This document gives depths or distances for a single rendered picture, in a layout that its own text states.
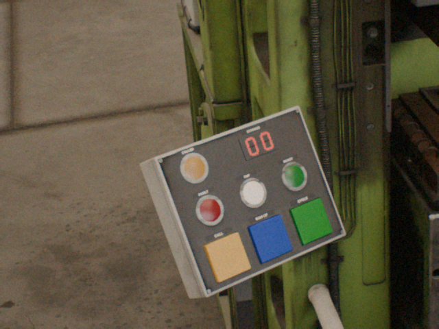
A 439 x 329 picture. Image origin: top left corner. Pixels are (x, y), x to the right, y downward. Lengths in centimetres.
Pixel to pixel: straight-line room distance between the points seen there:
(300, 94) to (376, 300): 60
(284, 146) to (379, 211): 47
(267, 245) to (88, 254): 203
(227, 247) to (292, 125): 29
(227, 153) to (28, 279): 200
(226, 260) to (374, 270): 66
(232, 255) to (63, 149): 293
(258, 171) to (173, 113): 305
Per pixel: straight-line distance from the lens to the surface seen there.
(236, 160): 191
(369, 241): 241
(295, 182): 197
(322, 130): 220
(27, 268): 388
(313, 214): 197
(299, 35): 213
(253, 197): 192
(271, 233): 192
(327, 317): 233
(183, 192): 186
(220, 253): 187
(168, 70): 550
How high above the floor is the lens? 202
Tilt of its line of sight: 27 degrees down
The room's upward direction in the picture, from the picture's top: 5 degrees counter-clockwise
